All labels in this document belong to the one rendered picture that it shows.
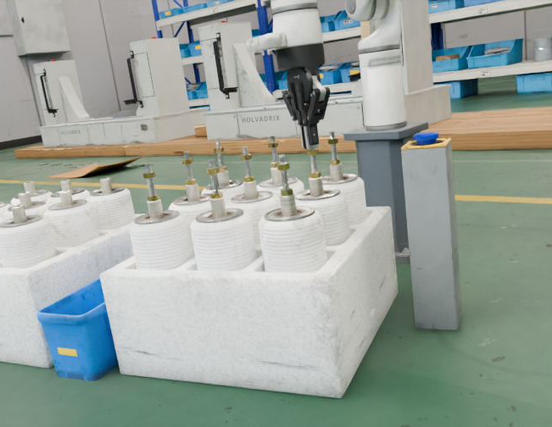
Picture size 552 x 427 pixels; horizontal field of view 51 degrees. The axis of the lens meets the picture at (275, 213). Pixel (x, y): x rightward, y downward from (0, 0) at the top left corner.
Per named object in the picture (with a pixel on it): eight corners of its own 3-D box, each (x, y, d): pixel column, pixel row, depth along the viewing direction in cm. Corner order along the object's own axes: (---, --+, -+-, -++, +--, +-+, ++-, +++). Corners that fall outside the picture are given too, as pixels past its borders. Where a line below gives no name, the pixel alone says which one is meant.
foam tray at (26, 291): (55, 280, 155) (40, 215, 150) (175, 286, 137) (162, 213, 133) (-87, 349, 121) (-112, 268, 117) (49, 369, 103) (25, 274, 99)
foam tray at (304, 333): (227, 287, 132) (214, 210, 128) (398, 292, 116) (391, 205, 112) (119, 374, 98) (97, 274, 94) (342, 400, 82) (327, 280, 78)
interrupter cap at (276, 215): (261, 215, 89) (260, 210, 89) (309, 207, 90) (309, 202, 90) (268, 226, 82) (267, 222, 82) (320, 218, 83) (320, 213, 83)
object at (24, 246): (44, 301, 118) (23, 215, 114) (79, 303, 114) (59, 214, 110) (5, 321, 110) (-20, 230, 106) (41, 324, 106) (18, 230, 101)
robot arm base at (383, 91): (378, 125, 141) (371, 52, 137) (413, 124, 135) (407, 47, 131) (358, 131, 134) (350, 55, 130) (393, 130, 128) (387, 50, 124)
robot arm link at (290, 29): (244, 54, 92) (238, 13, 91) (307, 47, 96) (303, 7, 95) (266, 49, 84) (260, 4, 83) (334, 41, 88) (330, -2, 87)
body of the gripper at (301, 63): (332, 36, 88) (339, 99, 90) (307, 41, 96) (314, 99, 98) (288, 41, 85) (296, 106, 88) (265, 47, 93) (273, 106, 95)
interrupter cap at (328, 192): (315, 204, 91) (314, 200, 91) (286, 199, 98) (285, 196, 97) (349, 193, 96) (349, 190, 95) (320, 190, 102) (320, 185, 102)
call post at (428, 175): (421, 311, 106) (409, 142, 99) (462, 313, 104) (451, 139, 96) (415, 329, 100) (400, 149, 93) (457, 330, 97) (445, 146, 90)
